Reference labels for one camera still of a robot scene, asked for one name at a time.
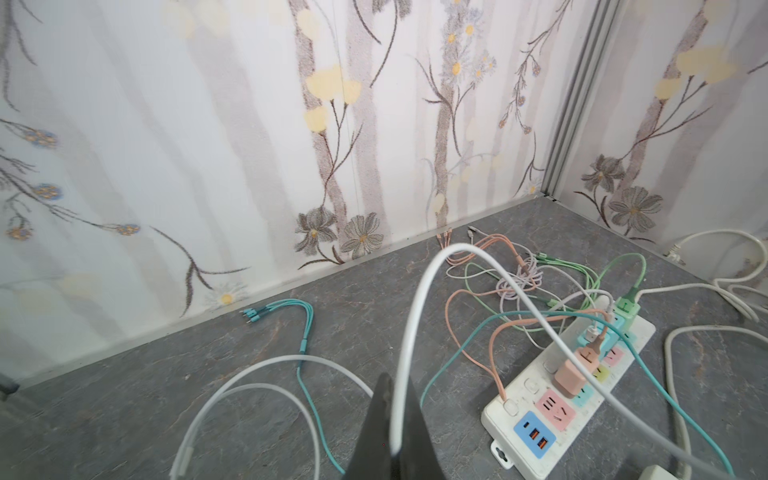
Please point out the teal charger plug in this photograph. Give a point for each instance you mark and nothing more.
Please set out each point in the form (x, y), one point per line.
(612, 327)
(591, 342)

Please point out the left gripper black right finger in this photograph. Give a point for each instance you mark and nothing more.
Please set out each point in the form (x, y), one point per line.
(419, 458)

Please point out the pink charger plug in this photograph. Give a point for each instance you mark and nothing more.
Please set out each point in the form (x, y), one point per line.
(573, 372)

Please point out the dark green charger plug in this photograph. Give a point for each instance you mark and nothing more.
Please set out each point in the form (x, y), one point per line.
(626, 309)

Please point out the white power strip blue outlets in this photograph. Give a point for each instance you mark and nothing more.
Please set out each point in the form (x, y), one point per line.
(656, 472)

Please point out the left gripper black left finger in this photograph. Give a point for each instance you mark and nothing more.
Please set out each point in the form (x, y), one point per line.
(371, 458)

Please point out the white six-outlet colourful power strip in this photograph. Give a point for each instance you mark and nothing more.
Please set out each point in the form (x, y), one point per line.
(541, 413)

